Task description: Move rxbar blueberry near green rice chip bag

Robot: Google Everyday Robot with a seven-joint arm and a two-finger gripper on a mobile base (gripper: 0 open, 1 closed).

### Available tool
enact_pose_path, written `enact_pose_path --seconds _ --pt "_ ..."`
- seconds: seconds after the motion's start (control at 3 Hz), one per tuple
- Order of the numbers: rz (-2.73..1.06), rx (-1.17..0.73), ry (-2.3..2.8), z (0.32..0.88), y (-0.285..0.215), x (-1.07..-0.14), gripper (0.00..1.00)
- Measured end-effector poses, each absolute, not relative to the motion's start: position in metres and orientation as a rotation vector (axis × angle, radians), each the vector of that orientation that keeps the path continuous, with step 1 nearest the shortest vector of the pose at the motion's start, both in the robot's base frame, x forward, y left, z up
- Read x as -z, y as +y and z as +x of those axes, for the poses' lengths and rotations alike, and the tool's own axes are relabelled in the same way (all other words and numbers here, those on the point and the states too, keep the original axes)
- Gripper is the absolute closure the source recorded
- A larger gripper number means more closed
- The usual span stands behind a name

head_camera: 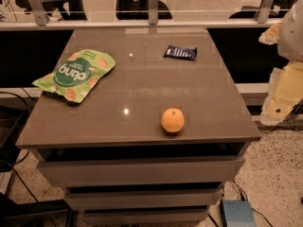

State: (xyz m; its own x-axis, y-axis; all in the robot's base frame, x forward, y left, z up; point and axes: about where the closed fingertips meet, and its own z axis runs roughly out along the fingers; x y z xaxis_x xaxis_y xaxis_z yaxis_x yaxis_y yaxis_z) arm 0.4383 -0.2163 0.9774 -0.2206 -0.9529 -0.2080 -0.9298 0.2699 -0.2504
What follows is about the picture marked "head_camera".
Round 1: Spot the orange fruit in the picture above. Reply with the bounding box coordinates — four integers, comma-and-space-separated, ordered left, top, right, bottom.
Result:
161, 108, 185, 133

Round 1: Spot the black office chair left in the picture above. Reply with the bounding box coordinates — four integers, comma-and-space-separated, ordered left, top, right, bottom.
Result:
41, 0, 87, 20

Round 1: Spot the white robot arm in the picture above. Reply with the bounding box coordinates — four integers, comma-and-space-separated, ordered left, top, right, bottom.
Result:
258, 0, 303, 126

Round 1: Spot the black floor cable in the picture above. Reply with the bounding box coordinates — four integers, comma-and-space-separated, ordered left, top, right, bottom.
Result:
0, 91, 42, 203

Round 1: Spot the blue rxbar blueberry wrapper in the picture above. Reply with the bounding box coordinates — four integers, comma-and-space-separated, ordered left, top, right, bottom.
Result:
163, 45, 197, 61

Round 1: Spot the green dang rice chip bag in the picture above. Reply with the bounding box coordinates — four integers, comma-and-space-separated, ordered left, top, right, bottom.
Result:
32, 49, 116, 103

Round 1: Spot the grey drawer cabinet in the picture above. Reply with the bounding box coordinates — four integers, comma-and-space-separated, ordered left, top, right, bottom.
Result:
18, 27, 260, 225

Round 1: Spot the metal glass railing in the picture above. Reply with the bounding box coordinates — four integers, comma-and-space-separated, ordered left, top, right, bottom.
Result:
0, 0, 303, 32

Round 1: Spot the black office chair right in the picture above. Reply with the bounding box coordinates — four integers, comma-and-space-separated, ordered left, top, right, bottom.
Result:
230, 0, 297, 19

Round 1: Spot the blue perforated box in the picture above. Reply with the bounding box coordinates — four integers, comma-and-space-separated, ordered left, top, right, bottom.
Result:
221, 200, 257, 227

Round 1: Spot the black office chair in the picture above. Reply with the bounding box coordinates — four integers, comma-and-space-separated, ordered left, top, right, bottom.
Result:
41, 0, 87, 20
230, 0, 297, 19
113, 0, 173, 21

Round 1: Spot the black office chair centre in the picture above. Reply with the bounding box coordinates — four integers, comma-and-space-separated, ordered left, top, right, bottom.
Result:
113, 0, 173, 21

